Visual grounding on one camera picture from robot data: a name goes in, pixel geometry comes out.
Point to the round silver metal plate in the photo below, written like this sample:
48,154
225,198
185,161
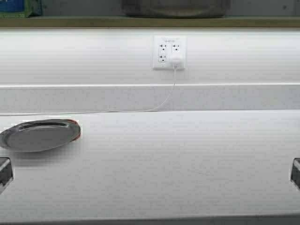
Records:
40,135

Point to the blue green box in cabinet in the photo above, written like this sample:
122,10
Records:
20,8

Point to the white plug adapter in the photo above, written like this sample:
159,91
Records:
177,62

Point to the large dark grey pot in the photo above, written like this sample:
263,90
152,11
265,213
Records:
175,8

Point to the white wall power outlet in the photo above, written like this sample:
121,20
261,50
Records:
164,47

